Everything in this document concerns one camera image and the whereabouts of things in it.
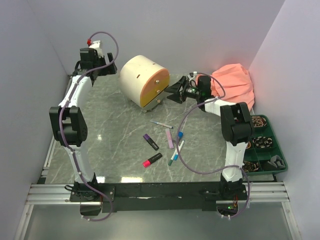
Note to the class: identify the green capped marker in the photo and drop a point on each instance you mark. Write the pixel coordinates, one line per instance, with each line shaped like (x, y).
(172, 158)

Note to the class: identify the black base bar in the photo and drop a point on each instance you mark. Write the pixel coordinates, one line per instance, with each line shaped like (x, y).
(148, 196)

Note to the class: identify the coiled band compartment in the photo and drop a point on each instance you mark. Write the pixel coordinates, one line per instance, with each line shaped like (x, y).
(262, 142)
(251, 166)
(259, 121)

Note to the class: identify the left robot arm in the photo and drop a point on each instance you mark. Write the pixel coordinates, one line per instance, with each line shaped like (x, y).
(67, 121)

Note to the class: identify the blue capped marker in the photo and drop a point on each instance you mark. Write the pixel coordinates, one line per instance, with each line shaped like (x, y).
(179, 148)

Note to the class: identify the blue grey glue stick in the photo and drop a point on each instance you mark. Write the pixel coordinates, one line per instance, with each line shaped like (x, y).
(180, 135)

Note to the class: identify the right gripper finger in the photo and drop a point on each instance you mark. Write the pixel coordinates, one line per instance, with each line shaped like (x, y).
(177, 87)
(175, 97)

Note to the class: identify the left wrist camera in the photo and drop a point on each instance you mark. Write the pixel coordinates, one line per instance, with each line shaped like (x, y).
(96, 46)

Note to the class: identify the coiled band middle compartment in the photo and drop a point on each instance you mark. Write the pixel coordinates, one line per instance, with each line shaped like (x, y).
(262, 142)

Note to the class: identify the pink highlighter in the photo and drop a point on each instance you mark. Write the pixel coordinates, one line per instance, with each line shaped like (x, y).
(152, 160)

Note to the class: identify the green compartment tray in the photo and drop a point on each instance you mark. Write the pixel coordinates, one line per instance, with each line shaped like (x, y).
(262, 155)

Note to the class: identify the purple highlighter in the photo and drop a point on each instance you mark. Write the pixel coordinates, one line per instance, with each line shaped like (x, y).
(151, 142)

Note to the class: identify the coiled band lower compartment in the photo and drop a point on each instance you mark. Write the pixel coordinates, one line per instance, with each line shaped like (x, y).
(251, 166)

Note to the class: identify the round cream drawer cabinet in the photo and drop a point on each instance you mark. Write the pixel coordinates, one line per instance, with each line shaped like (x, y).
(144, 82)

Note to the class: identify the lilac correction tape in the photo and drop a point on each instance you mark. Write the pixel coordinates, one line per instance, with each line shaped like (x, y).
(169, 138)

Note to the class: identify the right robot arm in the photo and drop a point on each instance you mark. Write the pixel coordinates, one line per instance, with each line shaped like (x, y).
(235, 118)

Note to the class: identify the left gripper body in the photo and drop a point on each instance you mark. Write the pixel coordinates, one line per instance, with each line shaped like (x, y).
(99, 62)

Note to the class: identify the thin white pen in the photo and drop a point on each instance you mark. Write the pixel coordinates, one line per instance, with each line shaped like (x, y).
(162, 124)

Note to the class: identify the coiled band top compartment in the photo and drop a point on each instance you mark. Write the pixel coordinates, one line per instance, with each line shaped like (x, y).
(259, 121)

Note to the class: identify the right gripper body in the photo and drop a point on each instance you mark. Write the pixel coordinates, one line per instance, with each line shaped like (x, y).
(189, 91)

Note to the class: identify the pink cloth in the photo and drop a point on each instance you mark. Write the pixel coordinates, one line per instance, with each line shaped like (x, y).
(236, 84)

